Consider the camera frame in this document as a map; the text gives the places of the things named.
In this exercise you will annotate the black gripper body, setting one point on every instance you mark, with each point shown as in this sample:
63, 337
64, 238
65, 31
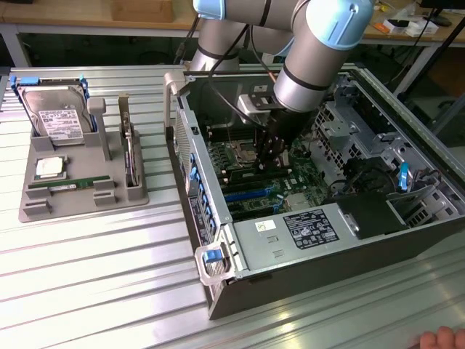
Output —
288, 123

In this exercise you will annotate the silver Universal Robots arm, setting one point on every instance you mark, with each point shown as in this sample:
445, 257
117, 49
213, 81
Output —
309, 83

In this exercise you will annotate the black RAM slot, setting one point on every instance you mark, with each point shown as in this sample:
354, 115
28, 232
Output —
229, 136
225, 128

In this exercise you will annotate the person's hand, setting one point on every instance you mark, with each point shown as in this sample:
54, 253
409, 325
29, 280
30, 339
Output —
443, 338

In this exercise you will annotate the CPU socket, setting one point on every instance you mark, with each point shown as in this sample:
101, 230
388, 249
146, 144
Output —
243, 152

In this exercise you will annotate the green motherboard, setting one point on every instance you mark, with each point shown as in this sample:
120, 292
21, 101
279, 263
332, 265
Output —
298, 174

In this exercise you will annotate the blue expansion slot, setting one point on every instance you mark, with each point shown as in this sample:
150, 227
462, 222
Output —
247, 194

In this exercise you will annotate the silver chipset heatsink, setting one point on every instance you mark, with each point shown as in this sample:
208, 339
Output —
297, 202

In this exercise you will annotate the perforated metal disk bay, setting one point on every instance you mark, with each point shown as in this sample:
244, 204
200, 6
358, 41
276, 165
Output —
348, 141

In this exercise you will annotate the blue card retainer strip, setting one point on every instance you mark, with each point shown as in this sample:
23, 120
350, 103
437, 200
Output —
203, 196

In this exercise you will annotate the silver power supply unit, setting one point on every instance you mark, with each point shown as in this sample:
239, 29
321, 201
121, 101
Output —
261, 247

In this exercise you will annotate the black fan shroud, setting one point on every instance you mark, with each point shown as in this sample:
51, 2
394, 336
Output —
367, 214

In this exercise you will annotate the blue case latch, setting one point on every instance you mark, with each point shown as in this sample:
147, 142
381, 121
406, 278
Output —
210, 255

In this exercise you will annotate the open black PC case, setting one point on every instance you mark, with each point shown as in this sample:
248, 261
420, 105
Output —
327, 261

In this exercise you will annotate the blue disk bay lever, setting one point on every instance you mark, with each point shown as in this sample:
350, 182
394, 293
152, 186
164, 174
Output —
404, 178

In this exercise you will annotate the orange and white box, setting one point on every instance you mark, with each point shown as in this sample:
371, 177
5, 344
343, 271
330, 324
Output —
390, 26

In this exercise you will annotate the grey parts rack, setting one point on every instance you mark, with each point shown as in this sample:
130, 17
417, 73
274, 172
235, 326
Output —
109, 203

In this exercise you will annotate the white flat box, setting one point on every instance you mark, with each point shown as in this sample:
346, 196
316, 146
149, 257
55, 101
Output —
421, 28

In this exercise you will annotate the black tripod pole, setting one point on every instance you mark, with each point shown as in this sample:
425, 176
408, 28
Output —
441, 43

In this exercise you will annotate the black monitor stand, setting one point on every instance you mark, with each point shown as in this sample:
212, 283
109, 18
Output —
437, 14

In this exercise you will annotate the silver CPU chip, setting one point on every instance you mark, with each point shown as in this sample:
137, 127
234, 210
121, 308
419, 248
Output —
51, 167

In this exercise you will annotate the silver hard disk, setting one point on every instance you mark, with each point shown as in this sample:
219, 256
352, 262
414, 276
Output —
54, 109

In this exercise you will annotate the wooden desk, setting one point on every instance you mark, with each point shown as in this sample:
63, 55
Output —
91, 18

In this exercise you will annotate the blue disk caddy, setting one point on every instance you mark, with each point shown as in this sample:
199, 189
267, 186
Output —
27, 80

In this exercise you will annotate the graphics card with metal bracket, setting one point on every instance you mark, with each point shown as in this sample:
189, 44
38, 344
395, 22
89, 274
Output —
128, 145

